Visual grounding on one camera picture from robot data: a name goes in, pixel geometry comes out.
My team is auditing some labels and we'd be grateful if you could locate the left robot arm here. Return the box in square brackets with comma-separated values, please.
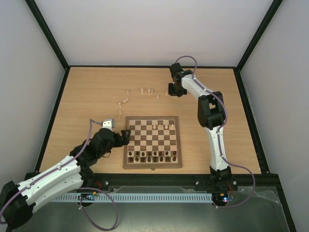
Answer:
[0, 128, 131, 230]

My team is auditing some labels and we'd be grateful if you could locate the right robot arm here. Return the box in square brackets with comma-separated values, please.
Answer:
[168, 62, 232, 189]

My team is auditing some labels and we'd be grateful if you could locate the wooden chess board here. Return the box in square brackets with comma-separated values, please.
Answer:
[123, 116, 183, 169]

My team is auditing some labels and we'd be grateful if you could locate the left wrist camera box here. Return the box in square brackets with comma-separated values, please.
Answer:
[102, 118, 115, 130]

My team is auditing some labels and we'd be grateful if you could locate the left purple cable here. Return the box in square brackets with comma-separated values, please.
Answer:
[0, 118, 119, 230]

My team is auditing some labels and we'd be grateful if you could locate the black aluminium rail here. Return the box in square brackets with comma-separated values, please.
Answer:
[94, 174, 280, 186]

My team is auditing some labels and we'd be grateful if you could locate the white slotted cable duct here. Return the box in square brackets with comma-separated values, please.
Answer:
[53, 193, 213, 203]

